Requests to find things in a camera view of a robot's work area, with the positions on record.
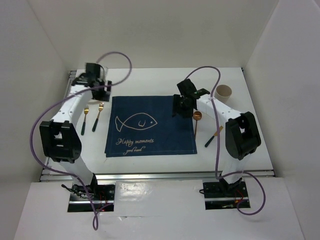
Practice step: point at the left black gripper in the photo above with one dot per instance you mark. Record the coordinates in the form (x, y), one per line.
(103, 96)

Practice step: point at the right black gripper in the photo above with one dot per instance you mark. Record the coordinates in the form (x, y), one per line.
(176, 109)

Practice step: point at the gold fork green handle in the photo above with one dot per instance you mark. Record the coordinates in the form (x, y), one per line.
(100, 109)
(86, 111)

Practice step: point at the dark blue cloth placemat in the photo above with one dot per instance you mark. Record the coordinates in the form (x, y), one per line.
(144, 126)

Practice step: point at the cream round plate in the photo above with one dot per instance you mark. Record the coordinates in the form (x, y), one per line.
(93, 102)

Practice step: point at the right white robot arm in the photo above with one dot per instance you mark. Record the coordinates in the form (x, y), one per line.
(242, 137)

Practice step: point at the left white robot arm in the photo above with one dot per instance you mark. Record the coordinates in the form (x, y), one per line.
(59, 137)

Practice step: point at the copper spoon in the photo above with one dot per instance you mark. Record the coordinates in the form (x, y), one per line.
(197, 116)

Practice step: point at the beige paper cup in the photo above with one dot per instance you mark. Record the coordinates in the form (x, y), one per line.
(223, 93)

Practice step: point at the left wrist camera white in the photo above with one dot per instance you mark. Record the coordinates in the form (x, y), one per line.
(103, 72)

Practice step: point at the gold knife green handle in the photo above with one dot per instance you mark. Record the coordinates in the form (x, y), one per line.
(214, 135)

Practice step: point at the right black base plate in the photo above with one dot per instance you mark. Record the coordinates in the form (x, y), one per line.
(216, 199)

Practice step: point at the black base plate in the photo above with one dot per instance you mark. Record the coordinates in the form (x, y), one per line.
(216, 199)
(103, 199)

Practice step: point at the aluminium rail front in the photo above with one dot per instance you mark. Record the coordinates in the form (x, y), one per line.
(47, 176)

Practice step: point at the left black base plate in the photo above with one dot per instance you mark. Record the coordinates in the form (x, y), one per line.
(103, 199)

